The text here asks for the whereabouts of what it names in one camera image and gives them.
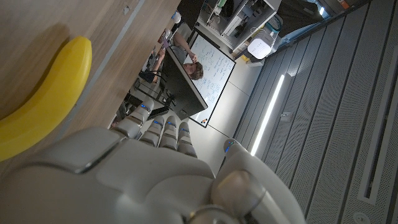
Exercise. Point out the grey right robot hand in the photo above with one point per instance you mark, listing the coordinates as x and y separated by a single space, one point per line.
140 186

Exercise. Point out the yellow toy banana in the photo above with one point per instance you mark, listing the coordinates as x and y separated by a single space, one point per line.
53 105

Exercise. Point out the black computer monitor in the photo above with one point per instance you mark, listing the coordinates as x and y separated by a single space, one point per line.
180 88

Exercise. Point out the seated person grey shirt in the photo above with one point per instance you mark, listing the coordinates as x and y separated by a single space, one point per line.
183 56

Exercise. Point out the white ceiling light strip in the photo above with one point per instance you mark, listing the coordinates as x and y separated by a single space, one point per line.
267 115

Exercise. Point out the small white box device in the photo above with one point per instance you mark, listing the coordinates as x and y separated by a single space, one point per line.
259 48

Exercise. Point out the white shelf unit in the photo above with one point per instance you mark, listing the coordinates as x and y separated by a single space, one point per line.
241 18

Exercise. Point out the whiteboard with black frame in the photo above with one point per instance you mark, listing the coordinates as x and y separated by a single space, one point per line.
216 71

